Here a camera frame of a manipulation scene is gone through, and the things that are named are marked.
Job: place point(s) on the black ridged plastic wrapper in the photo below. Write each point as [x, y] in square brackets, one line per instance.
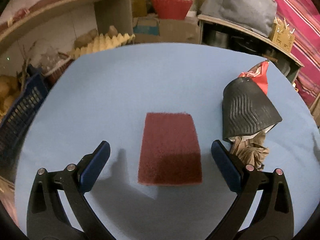
[246, 110]

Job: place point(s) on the low wooden shelf unit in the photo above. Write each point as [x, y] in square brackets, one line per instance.
[223, 34]

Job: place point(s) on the net bag of potatoes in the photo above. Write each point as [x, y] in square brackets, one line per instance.
[10, 89]

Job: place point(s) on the yellow egg tray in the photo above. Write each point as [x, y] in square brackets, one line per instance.
[102, 43]

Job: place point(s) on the pink striped blanket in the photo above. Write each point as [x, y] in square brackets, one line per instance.
[304, 17]

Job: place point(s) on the tall wall shelf unit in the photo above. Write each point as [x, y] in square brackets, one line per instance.
[55, 23]

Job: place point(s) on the red wrapper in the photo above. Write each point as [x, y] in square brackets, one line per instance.
[258, 74]

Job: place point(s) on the maroon scouring pad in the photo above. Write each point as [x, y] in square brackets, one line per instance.
[170, 154]

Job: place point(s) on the yellow woven basket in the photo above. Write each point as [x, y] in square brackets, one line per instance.
[282, 35]

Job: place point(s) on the red plastic tub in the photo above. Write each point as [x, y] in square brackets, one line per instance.
[172, 9]

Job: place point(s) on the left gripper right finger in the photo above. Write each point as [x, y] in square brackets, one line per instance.
[262, 208]

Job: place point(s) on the grey fabric bag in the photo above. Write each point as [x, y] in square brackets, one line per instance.
[255, 15]

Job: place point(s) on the red lidded container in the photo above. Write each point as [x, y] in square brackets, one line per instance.
[56, 66]

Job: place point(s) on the brown paper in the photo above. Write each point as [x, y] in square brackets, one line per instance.
[251, 151]

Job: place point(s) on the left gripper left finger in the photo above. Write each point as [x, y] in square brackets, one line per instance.
[57, 207]

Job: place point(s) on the cardboard box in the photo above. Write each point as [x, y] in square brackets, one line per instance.
[154, 30]

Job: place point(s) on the dark blue plastic crate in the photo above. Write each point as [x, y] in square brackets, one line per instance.
[24, 109]

